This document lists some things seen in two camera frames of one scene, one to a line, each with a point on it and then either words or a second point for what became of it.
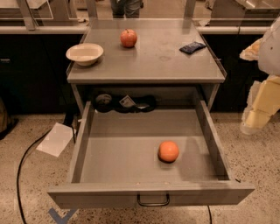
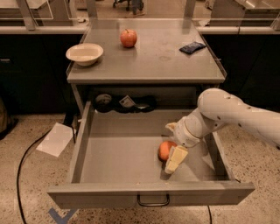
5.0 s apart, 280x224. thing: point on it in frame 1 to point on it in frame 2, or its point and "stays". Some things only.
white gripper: [270, 53] to [184, 135]
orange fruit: [168, 151] stays
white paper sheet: [57, 140] stays
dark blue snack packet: [192, 47] stays
